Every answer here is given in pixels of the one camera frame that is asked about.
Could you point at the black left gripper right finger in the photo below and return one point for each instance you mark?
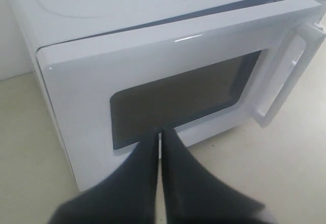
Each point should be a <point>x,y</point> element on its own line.
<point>193,195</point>

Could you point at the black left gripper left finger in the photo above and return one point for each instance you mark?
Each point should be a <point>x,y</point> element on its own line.
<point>126,196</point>

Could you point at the white microwave door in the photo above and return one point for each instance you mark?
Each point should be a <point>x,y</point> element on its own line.
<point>201,76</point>

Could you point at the white Midea microwave oven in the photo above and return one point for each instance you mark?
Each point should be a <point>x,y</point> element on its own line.
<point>49,22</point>

